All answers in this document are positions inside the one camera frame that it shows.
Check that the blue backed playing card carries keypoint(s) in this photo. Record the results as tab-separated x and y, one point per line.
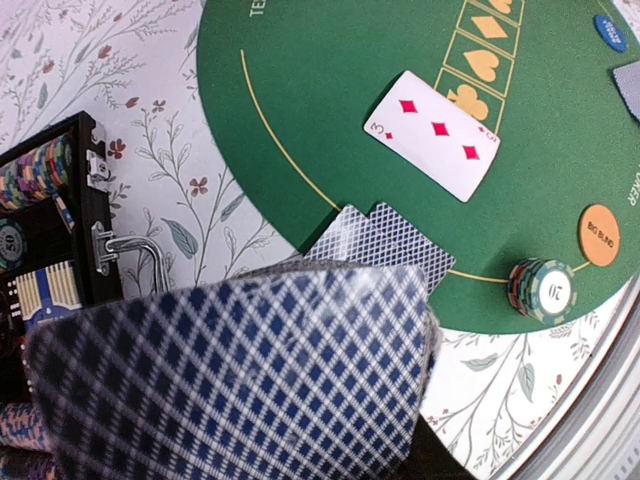
434	261

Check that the grey card stack holder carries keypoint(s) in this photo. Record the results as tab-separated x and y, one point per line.
310	371

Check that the three of diamonds card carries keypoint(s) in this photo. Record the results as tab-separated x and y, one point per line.
437	137

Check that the orange big blind button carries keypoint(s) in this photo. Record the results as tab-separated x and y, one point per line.
599	235

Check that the blue small blind button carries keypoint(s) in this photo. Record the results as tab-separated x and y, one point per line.
610	33

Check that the round green poker mat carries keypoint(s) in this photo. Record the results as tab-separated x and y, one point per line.
287	86

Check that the floral patterned tablecloth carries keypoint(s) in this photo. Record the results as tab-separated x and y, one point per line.
131	65

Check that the black poker chip case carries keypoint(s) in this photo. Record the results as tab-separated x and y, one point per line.
72	225

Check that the blue playing card deck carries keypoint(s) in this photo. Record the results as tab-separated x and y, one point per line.
48	293

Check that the poker chip row right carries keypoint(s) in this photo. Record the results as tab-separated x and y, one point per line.
36	175

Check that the poker chip row left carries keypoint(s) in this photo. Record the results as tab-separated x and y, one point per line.
25	451

